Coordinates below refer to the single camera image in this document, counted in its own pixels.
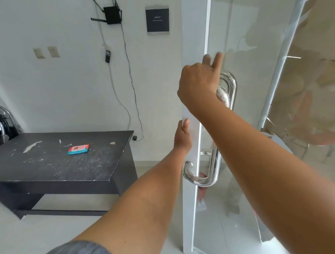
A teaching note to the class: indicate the red teal wet wipes packet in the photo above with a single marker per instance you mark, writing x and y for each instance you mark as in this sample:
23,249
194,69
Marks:
78,149

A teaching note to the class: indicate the beige wall switch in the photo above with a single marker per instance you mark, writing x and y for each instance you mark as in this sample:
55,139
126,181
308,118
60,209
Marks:
54,52
39,53

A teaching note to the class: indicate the person's left forearm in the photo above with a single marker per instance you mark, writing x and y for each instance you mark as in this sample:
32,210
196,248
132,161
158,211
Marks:
146,198

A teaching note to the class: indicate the black scuffed table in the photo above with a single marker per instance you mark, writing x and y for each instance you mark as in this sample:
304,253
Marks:
65,167

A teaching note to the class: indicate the person's right fingers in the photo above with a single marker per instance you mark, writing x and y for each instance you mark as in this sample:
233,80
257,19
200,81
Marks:
216,62

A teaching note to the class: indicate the white framed glass door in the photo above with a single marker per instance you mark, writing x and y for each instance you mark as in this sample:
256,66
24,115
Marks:
189,39

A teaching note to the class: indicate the black remote control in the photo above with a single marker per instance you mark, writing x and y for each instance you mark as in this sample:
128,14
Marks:
107,56

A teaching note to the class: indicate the black chrome appliance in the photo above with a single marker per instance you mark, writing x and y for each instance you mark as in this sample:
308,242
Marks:
10,125

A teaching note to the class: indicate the reflective glass wall panel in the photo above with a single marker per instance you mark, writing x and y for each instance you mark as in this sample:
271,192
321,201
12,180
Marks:
314,104

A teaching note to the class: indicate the dark framed wall sign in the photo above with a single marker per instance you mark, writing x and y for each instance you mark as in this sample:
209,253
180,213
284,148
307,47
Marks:
157,20

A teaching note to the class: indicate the black wall router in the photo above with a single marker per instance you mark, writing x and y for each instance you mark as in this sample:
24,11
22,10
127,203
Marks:
112,15

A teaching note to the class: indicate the person's left thumb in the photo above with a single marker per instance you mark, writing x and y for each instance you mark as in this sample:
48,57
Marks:
186,125

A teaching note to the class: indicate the person's right hand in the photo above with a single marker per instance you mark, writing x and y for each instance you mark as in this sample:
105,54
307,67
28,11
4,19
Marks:
197,83

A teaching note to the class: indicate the person's right forearm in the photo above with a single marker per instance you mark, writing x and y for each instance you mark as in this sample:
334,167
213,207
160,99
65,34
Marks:
261,162

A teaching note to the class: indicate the grey shirt sleeve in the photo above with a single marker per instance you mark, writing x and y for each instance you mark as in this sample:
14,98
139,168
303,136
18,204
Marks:
81,248

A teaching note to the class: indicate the person's left hand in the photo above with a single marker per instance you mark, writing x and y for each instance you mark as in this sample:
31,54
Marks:
182,141

